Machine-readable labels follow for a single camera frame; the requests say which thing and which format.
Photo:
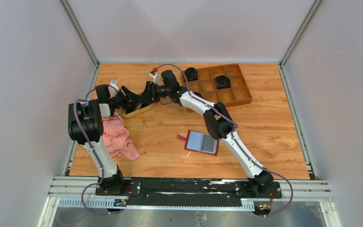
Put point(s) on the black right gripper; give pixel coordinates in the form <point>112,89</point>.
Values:
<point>150,94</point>

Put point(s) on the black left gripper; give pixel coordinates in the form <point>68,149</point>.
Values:
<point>130,100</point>

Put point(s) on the red card holder wallet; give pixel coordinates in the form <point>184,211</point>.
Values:
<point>193,142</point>

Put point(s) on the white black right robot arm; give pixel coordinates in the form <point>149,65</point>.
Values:
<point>218,121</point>

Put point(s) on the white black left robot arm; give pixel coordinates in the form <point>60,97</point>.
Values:
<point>98,126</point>

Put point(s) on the yellow oval tray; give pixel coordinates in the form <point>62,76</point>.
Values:
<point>137,111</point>

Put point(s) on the pink cloth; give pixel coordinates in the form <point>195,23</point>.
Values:
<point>116,138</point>

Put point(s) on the black rolled item back left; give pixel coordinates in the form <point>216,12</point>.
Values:
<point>190,74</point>

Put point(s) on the black rolled item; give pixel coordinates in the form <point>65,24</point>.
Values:
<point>222,82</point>
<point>190,74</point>

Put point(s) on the black rolled item middle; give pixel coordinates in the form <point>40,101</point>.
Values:
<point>222,82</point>

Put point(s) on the wooden compartment tray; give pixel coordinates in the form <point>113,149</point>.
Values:
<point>204,87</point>

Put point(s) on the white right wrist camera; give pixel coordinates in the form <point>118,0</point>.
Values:
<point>156,77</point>

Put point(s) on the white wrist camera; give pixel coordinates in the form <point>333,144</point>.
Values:
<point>113,86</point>
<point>156,77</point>

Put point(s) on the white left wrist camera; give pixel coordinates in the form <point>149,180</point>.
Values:
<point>113,86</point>

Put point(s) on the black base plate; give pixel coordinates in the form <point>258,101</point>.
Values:
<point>185,192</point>

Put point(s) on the aluminium front rail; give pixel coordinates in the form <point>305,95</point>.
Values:
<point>78,191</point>

